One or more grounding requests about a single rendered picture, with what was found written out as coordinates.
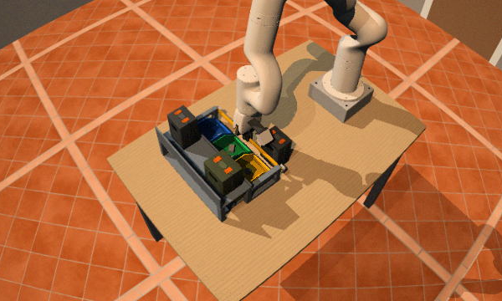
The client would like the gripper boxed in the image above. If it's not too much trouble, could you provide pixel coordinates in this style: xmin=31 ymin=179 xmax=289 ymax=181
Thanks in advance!
xmin=233 ymin=109 xmax=262 ymax=142

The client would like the yellow thin bar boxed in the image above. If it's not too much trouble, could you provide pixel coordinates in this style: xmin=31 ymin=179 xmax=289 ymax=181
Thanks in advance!
xmin=218 ymin=108 xmax=279 ymax=166

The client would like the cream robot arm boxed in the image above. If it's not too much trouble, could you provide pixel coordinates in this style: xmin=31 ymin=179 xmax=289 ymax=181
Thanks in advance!
xmin=236 ymin=0 xmax=387 ymax=145

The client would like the green bin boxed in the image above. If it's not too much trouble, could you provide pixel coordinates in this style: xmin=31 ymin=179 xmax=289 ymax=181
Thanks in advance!
xmin=212 ymin=135 xmax=251 ymax=161

